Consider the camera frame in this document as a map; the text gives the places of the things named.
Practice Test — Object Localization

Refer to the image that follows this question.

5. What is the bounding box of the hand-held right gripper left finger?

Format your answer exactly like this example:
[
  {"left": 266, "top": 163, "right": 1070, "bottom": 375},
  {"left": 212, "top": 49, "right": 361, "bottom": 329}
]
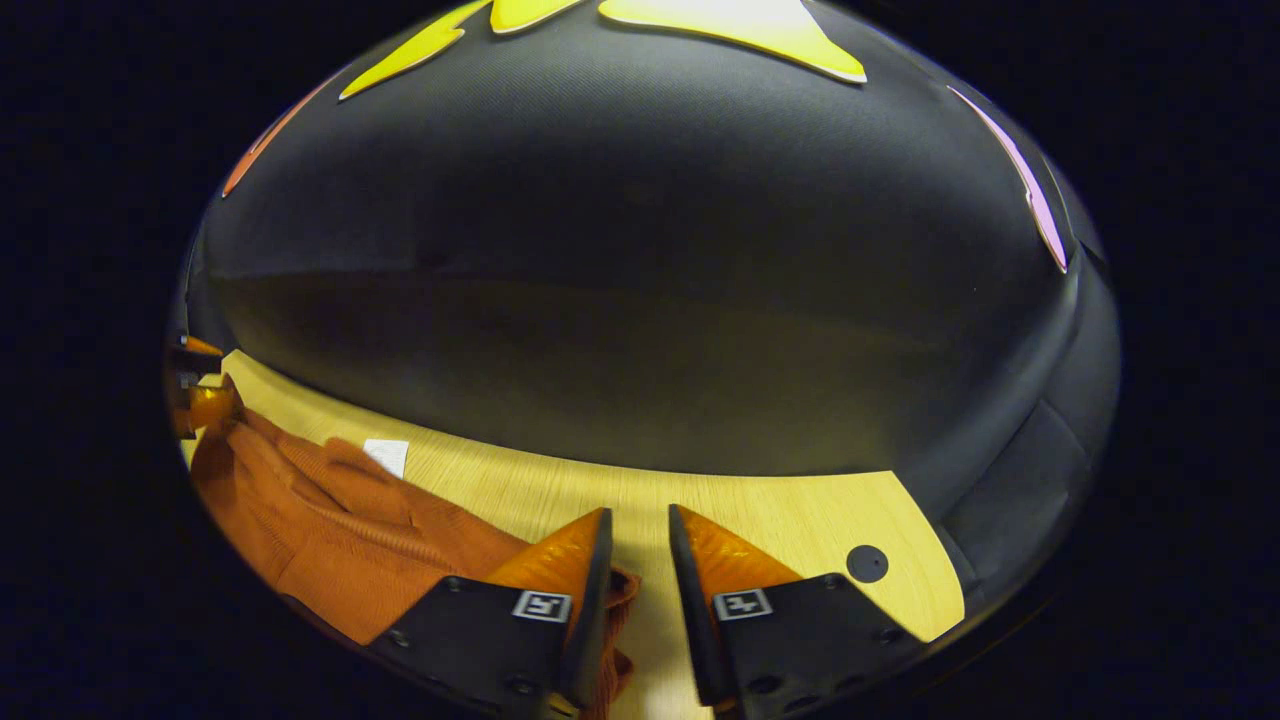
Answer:
[{"left": 363, "top": 507, "right": 615, "bottom": 720}]

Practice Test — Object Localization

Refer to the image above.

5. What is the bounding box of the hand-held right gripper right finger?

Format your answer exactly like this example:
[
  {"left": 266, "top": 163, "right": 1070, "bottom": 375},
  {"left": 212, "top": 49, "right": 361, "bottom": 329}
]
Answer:
[{"left": 667, "top": 503, "right": 929, "bottom": 716}]

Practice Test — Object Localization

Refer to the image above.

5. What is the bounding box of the black backdrop cloth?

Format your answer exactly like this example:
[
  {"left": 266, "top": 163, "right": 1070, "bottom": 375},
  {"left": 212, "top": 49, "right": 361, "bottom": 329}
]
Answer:
[{"left": 165, "top": 0, "right": 1121, "bottom": 641}]

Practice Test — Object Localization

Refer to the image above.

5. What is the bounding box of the orange knit garment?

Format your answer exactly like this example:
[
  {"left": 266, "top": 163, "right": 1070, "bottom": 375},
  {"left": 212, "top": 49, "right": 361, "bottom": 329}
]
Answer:
[{"left": 188, "top": 375, "right": 641, "bottom": 720}]

